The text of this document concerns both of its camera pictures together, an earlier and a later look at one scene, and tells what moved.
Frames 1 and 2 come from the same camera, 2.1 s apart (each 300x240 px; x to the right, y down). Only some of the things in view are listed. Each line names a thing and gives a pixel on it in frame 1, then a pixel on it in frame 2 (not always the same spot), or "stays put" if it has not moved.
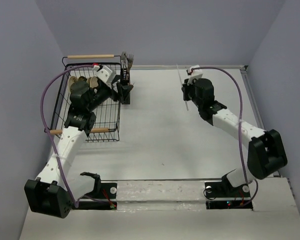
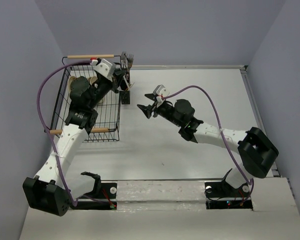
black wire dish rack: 90,84 stays put
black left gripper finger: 123,90 to 120,73
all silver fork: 124,59 stays put
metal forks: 130,61 stays put
